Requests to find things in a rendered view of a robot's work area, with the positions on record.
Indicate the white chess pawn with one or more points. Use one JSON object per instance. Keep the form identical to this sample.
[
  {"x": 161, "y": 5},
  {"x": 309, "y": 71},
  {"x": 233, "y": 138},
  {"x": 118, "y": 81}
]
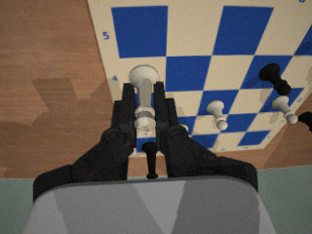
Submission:
[
  {"x": 215, "y": 108},
  {"x": 185, "y": 126},
  {"x": 281, "y": 103}
]

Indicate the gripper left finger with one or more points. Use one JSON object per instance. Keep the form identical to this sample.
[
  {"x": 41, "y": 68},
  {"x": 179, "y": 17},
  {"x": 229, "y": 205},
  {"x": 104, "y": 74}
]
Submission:
[{"x": 106, "y": 161}]

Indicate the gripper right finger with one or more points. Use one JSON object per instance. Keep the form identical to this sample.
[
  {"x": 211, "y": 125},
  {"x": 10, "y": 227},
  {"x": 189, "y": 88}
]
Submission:
[{"x": 185, "y": 156}]

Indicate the blue and cream chessboard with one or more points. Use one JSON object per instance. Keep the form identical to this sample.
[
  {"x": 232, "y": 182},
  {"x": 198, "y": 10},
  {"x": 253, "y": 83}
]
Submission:
[{"x": 205, "y": 50}]

